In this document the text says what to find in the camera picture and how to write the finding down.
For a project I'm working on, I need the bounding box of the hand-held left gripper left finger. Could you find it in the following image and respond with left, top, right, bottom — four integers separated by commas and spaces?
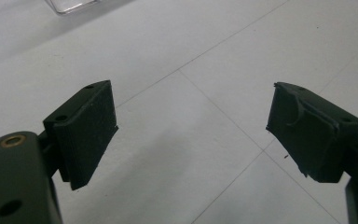
38, 79, 119, 191

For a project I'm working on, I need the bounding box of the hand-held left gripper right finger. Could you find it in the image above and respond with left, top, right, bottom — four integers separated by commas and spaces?
265, 81, 358, 184

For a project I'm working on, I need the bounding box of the clear plastic container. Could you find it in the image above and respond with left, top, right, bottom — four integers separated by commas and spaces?
45, 0, 102, 15

